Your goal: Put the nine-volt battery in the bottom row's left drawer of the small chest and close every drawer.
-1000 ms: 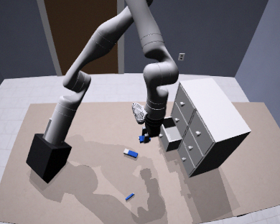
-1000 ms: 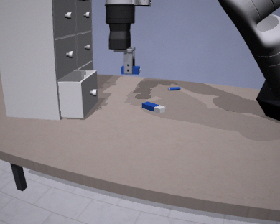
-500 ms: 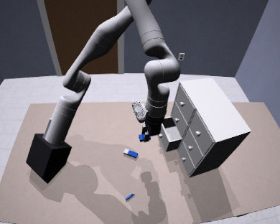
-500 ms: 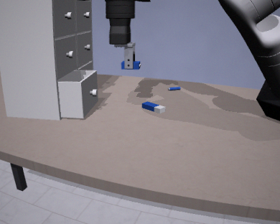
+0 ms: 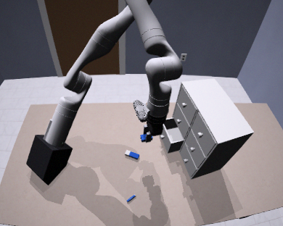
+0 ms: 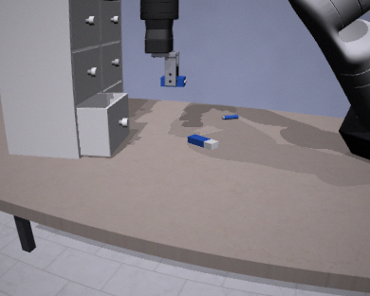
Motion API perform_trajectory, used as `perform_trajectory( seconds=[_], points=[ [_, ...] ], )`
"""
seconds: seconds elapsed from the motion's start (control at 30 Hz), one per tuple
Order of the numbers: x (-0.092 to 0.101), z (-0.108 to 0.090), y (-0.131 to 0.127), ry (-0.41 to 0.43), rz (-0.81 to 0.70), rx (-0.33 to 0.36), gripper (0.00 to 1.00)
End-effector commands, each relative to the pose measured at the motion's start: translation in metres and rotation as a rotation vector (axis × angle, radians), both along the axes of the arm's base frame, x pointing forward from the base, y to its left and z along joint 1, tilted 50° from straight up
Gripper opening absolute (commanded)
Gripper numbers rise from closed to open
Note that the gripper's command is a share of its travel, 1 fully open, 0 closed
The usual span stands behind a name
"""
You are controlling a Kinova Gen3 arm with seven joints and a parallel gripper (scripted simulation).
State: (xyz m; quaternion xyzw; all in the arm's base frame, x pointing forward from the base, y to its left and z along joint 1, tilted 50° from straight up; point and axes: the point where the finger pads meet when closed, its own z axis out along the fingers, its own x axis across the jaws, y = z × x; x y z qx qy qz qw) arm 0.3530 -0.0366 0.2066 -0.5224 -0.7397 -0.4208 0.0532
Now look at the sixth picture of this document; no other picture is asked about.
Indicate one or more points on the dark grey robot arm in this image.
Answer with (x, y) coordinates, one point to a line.
(348, 53)

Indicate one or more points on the grey drawer front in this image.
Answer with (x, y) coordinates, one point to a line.
(86, 71)
(114, 88)
(110, 20)
(111, 66)
(102, 129)
(82, 13)

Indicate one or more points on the small grey chest of drawers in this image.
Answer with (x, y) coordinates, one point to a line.
(36, 77)

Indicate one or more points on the blue and white eraser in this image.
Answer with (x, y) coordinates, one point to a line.
(203, 142)

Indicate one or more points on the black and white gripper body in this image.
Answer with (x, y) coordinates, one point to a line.
(159, 26)

